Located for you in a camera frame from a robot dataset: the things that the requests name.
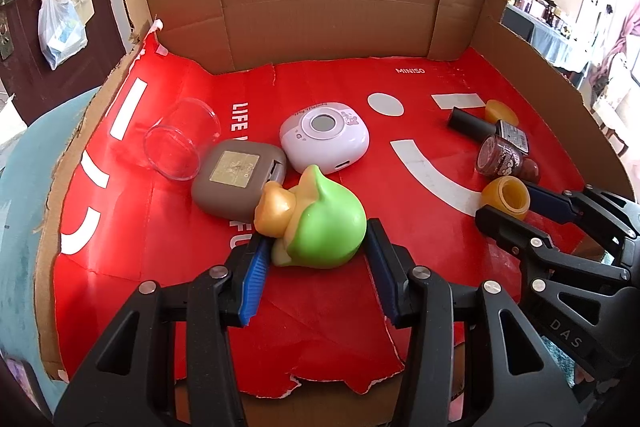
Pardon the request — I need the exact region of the red-lined cardboard box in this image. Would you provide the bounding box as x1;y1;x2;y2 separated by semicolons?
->
34;0;640;400

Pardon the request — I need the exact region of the green duck toy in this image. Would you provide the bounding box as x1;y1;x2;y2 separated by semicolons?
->
254;164;370;270

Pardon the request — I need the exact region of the brown door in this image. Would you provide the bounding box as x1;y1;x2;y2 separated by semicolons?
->
0;0;128;122

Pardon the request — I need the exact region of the orange small jar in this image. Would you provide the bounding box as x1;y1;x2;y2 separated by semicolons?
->
481;177;531;222

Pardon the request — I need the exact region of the brown earbud case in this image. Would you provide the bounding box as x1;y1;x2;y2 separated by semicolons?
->
191;138;287;222

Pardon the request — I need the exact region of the pink cloth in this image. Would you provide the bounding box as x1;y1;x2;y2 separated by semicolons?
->
602;2;640;72

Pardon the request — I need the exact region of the dark cloth covered table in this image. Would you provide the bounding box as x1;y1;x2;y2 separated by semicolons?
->
501;4;593;90

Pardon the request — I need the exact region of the metal door handle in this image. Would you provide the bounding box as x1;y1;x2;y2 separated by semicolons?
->
0;0;23;60

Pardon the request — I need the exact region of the clear plastic bag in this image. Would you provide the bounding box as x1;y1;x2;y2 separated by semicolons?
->
37;0;88;72

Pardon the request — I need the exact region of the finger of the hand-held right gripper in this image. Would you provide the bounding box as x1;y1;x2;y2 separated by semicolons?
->
474;204;632;283
525;183;640;240

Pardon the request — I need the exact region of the dark black-capped nail polish bottle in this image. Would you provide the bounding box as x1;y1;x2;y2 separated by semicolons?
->
446;106;530;152

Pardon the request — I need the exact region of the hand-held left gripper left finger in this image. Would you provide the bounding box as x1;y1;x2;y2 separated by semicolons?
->
52;232;273;427

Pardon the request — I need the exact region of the red glitter nail polish bottle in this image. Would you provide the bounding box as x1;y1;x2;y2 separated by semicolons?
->
474;133;542;185

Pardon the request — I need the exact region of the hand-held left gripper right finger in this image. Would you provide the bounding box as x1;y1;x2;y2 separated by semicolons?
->
366;217;583;427

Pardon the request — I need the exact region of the orange round cap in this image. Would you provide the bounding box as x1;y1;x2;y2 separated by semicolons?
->
484;99;521;125

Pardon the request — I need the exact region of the pink white round device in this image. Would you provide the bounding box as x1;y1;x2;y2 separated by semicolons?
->
279;102;371;175

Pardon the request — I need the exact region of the clear glass cup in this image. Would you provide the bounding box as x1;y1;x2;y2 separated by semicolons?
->
144;97;222;181

